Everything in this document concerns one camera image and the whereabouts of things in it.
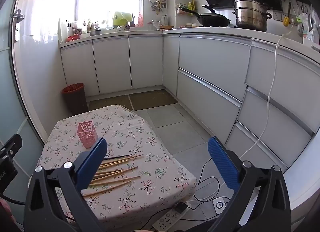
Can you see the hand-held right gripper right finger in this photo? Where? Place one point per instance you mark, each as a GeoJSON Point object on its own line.
{"type": "Point", "coordinates": [225, 164]}

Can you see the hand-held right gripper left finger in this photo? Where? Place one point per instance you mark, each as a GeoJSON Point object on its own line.
{"type": "Point", "coordinates": [92, 164]}

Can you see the black chopstick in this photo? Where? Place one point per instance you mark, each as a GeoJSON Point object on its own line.
{"type": "Point", "coordinates": [120, 156]}

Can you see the pink perforated utensil holder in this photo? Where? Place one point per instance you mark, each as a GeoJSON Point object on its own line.
{"type": "Point", "coordinates": [87, 134]}

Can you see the white power adapter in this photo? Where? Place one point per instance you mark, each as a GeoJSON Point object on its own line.
{"type": "Point", "coordinates": [220, 205]}

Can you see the floral tablecloth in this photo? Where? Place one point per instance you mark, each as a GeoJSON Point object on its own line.
{"type": "Point", "coordinates": [150, 184]}

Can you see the black plug adapter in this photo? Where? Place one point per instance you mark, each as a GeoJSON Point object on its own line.
{"type": "Point", "coordinates": [180, 208]}

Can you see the brown floor mat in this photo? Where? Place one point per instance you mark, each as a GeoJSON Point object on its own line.
{"type": "Point", "coordinates": [107, 102]}
{"type": "Point", "coordinates": [152, 98]}

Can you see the brown trash bin red liner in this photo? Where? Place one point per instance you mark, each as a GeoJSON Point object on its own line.
{"type": "Point", "coordinates": [75, 99]}

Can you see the frosted glass sliding door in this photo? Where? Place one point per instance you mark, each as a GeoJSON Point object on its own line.
{"type": "Point", "coordinates": [10, 84]}

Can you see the white power strip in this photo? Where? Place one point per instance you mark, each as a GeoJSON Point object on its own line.
{"type": "Point", "coordinates": [167, 219]}

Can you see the white kitchen cabinet unit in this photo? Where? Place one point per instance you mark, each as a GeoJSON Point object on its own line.
{"type": "Point", "coordinates": [212, 59]}

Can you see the red bowl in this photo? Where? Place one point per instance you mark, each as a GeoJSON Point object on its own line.
{"type": "Point", "coordinates": [73, 38]}

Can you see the metal basin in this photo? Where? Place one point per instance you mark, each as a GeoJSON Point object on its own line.
{"type": "Point", "coordinates": [95, 32]}

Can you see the white cutting board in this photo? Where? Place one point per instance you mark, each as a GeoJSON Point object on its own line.
{"type": "Point", "coordinates": [63, 30]}

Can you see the white kitchen countertop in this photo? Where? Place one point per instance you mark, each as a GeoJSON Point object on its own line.
{"type": "Point", "coordinates": [212, 31]}

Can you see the black wok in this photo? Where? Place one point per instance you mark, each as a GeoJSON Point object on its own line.
{"type": "Point", "coordinates": [215, 19]}

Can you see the lime green bag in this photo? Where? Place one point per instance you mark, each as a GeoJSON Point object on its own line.
{"type": "Point", "coordinates": [122, 18]}

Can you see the stainless steel steamer pot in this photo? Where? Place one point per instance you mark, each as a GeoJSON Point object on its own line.
{"type": "Point", "coordinates": [250, 17]}

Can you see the red bottle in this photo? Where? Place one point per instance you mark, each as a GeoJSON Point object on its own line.
{"type": "Point", "coordinates": [140, 20]}

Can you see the yellow hanging brush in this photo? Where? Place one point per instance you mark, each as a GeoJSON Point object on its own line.
{"type": "Point", "coordinates": [286, 21]}

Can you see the white kettle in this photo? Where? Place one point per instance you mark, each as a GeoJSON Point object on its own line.
{"type": "Point", "coordinates": [163, 19]}

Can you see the yellow bag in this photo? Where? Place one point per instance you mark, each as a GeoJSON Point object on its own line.
{"type": "Point", "coordinates": [192, 7]}

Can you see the water heater pipes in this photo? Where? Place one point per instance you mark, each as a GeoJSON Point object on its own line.
{"type": "Point", "coordinates": [157, 3]}

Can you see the white wall socket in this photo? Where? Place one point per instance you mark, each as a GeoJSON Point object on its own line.
{"type": "Point", "coordinates": [277, 15]}

